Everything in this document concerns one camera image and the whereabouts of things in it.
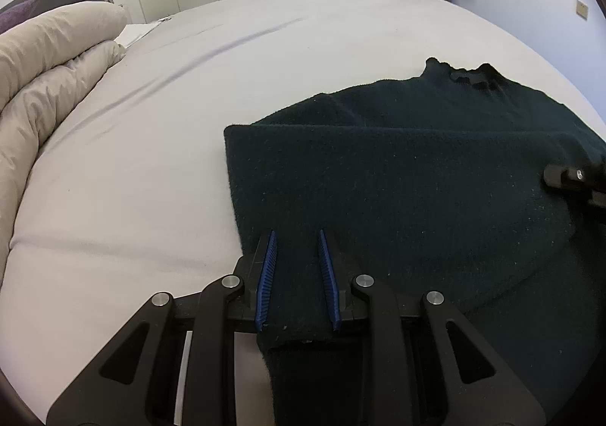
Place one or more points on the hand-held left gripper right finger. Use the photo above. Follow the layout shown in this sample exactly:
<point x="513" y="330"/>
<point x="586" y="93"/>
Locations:
<point x="329" y="279"/>

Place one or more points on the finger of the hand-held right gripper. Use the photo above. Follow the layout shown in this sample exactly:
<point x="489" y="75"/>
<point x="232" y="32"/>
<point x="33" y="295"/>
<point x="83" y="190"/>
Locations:
<point x="566" y="177"/>

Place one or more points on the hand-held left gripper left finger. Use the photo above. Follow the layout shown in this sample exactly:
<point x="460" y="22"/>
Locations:
<point x="266" y="279"/>

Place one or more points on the dark green knit sweater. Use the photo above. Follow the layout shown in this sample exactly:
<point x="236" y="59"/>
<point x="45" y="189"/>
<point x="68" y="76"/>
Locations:
<point x="402" y="179"/>

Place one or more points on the white papers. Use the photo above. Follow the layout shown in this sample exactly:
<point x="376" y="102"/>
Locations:
<point x="137" y="30"/>

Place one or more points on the beige duvet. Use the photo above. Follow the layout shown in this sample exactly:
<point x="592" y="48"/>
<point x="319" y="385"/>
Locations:
<point x="52" y="61"/>

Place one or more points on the purple pillow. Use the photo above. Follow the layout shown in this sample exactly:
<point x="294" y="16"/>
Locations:
<point x="16" y="14"/>

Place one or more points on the beige wall switch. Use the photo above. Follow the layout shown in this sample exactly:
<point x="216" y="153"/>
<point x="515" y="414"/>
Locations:
<point x="582" y="9"/>

